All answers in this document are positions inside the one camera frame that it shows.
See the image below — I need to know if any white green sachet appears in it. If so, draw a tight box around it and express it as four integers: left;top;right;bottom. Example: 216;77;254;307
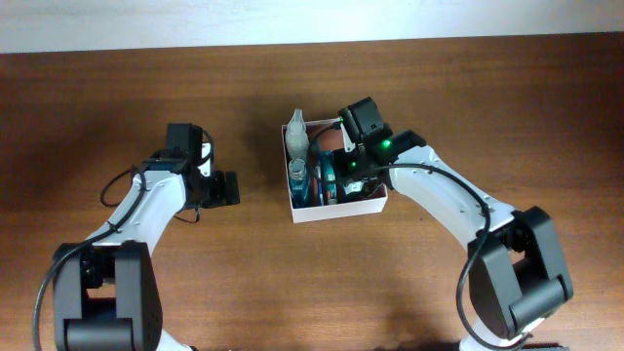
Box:
342;179;376;203

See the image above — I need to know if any green red toothpaste tube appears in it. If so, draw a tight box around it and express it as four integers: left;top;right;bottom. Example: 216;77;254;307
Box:
320;151;338;205

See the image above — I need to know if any purple spray bottle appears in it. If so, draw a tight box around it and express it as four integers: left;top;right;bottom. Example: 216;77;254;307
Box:
285;109;309;160

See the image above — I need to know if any teal mouthwash bottle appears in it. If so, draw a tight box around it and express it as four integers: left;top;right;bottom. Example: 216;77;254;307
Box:
288;158;310;209

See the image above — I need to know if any blue white toothbrush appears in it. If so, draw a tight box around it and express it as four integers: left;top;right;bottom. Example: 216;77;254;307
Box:
314;161;325;206

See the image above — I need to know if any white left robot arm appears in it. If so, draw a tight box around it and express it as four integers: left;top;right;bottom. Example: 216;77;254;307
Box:
41;123;240;350

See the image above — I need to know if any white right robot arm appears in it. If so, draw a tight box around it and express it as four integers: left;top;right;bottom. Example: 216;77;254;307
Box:
334;97;574;350

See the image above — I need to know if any pink open cardboard box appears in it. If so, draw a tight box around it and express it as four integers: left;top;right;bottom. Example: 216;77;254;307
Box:
281;118;389;223

